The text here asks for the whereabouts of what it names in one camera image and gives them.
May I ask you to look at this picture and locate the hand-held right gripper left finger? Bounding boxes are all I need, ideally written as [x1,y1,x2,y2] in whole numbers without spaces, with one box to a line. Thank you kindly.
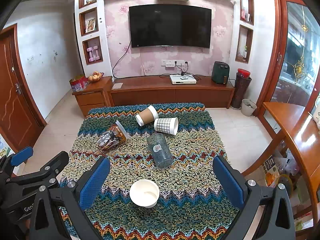
[29,156,111,240]

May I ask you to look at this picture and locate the red gift box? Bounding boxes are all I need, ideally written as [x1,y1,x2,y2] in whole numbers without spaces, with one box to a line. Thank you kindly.
[69,75,89,92]

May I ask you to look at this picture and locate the white set-top box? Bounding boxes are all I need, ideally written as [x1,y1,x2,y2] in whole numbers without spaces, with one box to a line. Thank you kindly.
[169,74,197,85]

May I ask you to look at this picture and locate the wooden television cabinet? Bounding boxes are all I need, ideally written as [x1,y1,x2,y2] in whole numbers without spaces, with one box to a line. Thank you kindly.
[107,75,235,109]

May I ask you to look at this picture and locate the black television cable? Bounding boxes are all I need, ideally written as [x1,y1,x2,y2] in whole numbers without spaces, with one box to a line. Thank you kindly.
[112,40,132,79]

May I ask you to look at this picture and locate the dark green air fryer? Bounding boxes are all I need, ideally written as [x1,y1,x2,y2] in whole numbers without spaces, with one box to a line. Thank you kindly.
[211,61,230,84]

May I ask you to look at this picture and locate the brown black patterned cup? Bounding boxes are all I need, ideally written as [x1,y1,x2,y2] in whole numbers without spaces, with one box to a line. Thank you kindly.
[97,120,131,152]

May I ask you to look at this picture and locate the brown paper cup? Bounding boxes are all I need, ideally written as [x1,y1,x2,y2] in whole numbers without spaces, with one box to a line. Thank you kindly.
[135,105,158,127]

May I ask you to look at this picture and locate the bowl of fruit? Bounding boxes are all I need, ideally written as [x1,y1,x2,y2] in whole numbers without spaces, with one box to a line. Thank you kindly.
[87,72,104,82]

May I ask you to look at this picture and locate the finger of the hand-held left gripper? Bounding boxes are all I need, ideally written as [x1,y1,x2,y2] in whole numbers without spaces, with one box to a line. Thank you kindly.
[0,146,34,180]
[7,151,70,193]

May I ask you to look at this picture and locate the checkered paper cup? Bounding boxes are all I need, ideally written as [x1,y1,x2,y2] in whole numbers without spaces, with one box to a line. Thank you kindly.
[154,117,179,136]

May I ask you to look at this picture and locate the cardboard box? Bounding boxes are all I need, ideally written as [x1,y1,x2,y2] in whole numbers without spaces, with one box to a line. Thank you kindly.
[262,155,281,188]

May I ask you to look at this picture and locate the glass door with wooden frame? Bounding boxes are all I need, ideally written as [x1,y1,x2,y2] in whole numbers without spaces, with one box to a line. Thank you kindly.
[256,0,320,117]

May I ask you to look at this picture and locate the brown wooden door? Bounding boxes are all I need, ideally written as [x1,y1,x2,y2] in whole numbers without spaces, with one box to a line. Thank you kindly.
[0,24,47,153]

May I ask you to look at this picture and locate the tall dark patterned cylinder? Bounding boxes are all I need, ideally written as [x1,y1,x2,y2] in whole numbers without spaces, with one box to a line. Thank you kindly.
[230,72,252,109]

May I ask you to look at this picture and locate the colourful knitted tablecloth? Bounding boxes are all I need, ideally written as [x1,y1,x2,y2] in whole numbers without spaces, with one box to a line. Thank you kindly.
[59,102,242,240]

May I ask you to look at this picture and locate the wooden drawer side cabinet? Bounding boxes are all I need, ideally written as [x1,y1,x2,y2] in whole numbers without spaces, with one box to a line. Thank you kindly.
[72,76,113,117]

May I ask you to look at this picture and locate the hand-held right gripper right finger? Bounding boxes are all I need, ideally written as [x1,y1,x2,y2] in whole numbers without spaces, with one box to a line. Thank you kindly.
[213,155,296,240]

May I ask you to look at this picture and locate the white wall sockets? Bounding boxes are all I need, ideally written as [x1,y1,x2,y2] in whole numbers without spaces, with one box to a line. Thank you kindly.
[161,59,191,67]

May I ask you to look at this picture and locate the transparent grey plastic cup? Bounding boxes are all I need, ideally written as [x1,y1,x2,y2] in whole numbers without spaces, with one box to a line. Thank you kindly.
[147,133,174,168]

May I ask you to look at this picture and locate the white trash bin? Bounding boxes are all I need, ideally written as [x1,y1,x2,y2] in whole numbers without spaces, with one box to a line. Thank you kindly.
[241,99,257,117]

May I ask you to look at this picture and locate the framed picture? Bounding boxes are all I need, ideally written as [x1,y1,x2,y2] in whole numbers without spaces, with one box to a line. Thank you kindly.
[85,17,97,33]

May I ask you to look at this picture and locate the black flat television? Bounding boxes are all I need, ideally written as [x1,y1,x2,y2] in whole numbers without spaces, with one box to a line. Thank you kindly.
[128,4,212,49]

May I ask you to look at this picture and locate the white paper cup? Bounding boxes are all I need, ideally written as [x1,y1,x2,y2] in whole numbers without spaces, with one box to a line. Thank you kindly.
[129,179,160,208]

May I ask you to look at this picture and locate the wooden side table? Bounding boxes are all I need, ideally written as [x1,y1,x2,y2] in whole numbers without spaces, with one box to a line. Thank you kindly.
[261,102,320,230]

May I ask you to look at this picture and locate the gold hanging ornament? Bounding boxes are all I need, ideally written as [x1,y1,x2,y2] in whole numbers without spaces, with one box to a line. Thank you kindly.
[294,56,305,83]

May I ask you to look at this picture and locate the plastic bag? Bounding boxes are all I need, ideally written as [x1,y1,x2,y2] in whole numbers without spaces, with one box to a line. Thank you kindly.
[275,152,298,176]

